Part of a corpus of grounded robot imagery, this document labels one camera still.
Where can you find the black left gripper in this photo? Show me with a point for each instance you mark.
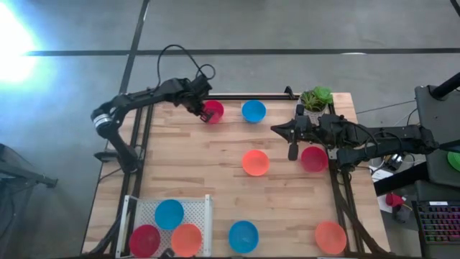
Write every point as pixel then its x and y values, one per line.
pixel 196 91

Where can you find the black pole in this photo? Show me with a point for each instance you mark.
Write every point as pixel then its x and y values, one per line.
pixel 445 87

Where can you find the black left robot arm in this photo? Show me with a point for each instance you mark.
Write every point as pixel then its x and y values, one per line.
pixel 143 95

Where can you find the green tape roll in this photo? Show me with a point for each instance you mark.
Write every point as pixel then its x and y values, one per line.
pixel 454 160

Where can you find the red plastic mini bowl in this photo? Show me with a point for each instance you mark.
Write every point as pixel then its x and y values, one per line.
pixel 315 160
pixel 144 241
pixel 216 109

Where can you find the blue plastic mini bowl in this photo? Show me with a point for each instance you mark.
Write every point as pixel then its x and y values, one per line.
pixel 243 237
pixel 169 214
pixel 253 111

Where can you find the dark grey desk panel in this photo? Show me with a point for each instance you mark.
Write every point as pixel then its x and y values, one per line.
pixel 436 118

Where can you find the small red object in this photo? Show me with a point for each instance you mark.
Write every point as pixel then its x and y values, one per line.
pixel 393 199

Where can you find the orange plastic mini bowl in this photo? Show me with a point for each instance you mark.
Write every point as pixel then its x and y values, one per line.
pixel 186 240
pixel 330 238
pixel 255 163

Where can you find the white paper sheet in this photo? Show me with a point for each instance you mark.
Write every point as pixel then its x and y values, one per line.
pixel 379 174
pixel 382 205

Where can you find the black aluminium table frame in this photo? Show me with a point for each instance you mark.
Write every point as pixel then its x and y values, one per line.
pixel 251 97

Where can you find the black metal stand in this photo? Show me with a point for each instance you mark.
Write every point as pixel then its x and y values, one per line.
pixel 21 176

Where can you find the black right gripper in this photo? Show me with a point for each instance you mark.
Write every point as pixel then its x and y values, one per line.
pixel 309 129

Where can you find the white perforated metal tray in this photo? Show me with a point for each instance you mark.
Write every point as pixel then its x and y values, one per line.
pixel 196 212

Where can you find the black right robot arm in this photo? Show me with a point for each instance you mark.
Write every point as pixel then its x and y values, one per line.
pixel 395 138

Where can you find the succulent in white patterned pot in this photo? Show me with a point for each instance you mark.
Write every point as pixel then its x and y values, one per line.
pixel 318 97

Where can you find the black diagonal beam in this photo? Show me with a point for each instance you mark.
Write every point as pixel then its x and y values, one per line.
pixel 399 182

